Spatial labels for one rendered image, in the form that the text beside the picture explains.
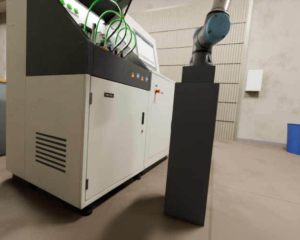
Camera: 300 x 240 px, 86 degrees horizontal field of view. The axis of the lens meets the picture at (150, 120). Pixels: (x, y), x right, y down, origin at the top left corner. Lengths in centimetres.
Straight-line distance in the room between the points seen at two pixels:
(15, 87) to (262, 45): 443
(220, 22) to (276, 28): 387
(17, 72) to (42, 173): 72
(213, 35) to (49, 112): 100
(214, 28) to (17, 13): 128
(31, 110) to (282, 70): 444
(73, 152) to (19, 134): 58
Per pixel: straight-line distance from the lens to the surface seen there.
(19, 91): 145
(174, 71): 449
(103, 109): 97
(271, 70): 452
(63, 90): 103
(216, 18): 96
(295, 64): 466
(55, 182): 118
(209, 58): 105
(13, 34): 159
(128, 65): 117
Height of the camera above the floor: 65
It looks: 5 degrees down
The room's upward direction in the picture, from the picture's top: 4 degrees clockwise
